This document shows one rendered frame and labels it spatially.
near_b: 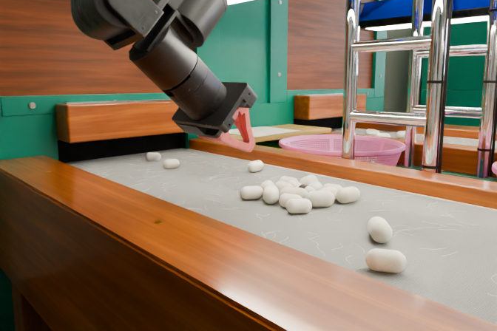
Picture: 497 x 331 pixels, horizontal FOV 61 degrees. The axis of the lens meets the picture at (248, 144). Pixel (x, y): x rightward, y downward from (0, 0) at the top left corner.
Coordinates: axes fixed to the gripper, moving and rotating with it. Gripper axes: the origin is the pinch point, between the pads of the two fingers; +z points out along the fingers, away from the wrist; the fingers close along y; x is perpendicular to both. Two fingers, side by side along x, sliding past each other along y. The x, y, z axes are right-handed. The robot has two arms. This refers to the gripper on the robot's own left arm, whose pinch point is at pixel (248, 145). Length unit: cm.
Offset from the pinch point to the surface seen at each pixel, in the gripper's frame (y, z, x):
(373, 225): -20.2, 2.5, 5.2
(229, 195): 3.2, 4.6, 6.2
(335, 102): 36, 51, -47
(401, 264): -25.9, -1.0, 9.1
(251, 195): -1.0, 4.3, 5.3
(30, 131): 41.6, -10.9, 11.0
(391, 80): 136, 210, -192
